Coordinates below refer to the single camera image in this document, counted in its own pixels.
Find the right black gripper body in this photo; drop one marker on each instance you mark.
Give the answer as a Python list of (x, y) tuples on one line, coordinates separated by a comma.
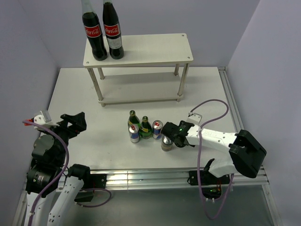
[(178, 145)]

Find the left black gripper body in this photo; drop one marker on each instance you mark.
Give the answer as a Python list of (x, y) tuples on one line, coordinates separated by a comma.
[(66, 132)]

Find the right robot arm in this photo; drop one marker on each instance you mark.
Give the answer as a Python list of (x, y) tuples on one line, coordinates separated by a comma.
[(242, 153)]

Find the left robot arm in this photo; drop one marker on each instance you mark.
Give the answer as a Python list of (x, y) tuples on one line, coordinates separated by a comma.
[(51, 184)]

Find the dark gold-band beverage can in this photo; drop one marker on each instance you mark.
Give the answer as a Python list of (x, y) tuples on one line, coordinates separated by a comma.
[(166, 144)]

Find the white two-tier shelf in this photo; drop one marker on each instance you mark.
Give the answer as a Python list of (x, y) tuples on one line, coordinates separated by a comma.
[(154, 68)]

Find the right Red Bull can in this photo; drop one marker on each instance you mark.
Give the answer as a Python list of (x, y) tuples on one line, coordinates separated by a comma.
[(156, 129)]

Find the red bull can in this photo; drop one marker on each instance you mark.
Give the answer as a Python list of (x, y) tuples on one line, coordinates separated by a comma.
[(156, 129), (134, 133)]

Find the front green glass bottle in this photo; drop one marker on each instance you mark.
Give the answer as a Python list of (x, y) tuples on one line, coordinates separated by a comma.
[(145, 129)]

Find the green glass bottle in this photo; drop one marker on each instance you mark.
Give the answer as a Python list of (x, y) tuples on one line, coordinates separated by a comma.
[(133, 119), (145, 129)]

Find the left Red Bull can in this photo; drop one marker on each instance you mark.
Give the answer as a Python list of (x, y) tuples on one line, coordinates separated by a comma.
[(134, 133)]

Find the rear green glass bottle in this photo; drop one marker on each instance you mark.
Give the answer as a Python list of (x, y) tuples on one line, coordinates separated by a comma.
[(133, 119)]

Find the left Coca-Cola glass bottle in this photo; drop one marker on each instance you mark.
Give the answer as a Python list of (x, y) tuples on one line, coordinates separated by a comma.
[(93, 30)]

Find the coca-cola glass bottle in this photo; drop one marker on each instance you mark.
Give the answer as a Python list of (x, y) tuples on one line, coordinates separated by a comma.
[(112, 30), (93, 30)]

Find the right Coca-Cola glass bottle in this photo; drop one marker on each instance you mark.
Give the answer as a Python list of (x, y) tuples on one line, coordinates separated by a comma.
[(112, 30)]

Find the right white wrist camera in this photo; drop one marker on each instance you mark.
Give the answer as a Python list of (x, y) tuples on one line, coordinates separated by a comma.
[(194, 118)]

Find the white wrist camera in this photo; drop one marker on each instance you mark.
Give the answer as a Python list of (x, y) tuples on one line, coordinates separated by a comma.
[(42, 118), (194, 118)]

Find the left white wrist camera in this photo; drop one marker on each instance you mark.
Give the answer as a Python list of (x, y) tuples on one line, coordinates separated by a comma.
[(42, 118)]

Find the aluminium frame rail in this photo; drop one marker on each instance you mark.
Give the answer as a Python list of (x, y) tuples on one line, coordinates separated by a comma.
[(167, 178)]

